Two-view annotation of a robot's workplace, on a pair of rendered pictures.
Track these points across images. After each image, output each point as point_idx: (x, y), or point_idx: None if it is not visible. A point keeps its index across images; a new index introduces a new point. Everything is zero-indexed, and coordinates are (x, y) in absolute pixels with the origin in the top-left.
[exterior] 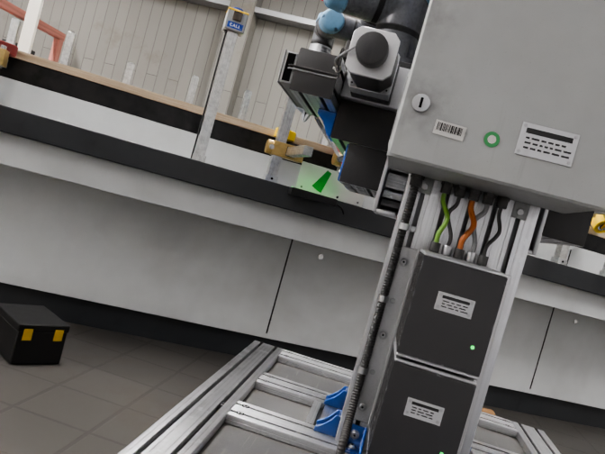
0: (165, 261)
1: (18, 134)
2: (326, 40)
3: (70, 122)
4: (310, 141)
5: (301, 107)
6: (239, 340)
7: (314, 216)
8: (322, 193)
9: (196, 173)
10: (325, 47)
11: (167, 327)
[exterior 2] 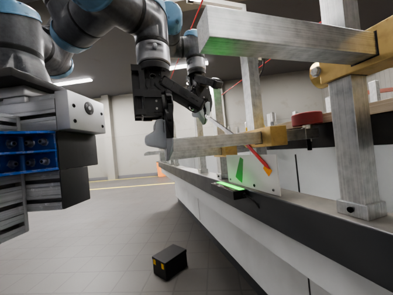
0: (240, 234)
1: (177, 176)
2: (185, 55)
3: (207, 163)
4: (282, 124)
5: (193, 116)
6: None
7: (240, 210)
8: (243, 182)
9: (197, 181)
10: (187, 61)
11: (256, 284)
